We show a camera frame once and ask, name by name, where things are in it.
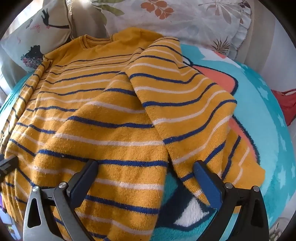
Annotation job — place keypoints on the figure print pillow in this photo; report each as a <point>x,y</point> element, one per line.
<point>27,30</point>

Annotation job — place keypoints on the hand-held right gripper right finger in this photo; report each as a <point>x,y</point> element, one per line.
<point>205,185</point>

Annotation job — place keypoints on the yellow striped sweater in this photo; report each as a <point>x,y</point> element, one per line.
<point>115,115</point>

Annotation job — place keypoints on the teal printed blanket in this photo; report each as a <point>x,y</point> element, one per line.
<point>266,139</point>

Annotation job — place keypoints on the red cloth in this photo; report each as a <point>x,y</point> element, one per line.
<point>285,104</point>

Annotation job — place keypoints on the beige curtain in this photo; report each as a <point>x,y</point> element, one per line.
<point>89,26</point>

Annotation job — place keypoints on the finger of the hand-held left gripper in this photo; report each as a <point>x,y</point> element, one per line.
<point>7,163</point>

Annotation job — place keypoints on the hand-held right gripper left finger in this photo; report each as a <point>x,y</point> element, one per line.
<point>81,185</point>

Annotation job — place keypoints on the floral pillow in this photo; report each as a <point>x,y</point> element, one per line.
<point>185,23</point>

